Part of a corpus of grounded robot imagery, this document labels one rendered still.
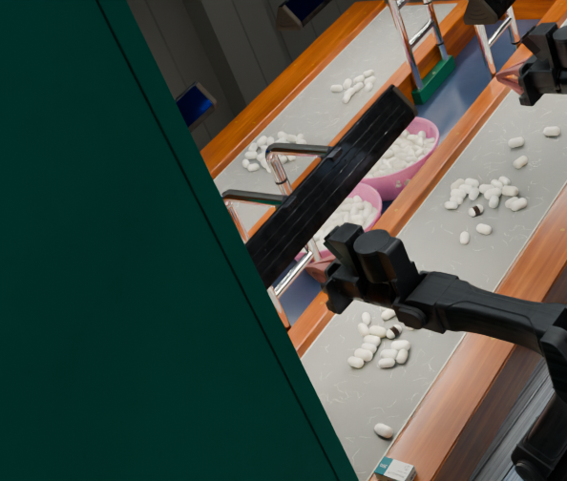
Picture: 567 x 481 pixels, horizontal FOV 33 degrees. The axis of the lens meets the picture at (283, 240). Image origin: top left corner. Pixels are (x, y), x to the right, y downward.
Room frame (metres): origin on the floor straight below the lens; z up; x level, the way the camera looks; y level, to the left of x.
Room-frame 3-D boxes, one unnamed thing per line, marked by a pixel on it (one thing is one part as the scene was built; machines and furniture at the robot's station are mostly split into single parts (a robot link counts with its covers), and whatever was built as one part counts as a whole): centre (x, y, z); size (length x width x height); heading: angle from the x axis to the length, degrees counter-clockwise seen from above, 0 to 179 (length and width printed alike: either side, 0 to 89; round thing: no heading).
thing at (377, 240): (1.12, -0.13, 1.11); 0.12 x 0.09 x 0.12; 34
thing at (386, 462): (1.08, -0.01, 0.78); 0.06 x 0.04 x 0.02; 40
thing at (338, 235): (1.20, -0.08, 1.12); 0.07 x 0.06 x 0.11; 124
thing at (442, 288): (0.98, -0.23, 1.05); 0.30 x 0.09 x 0.12; 34
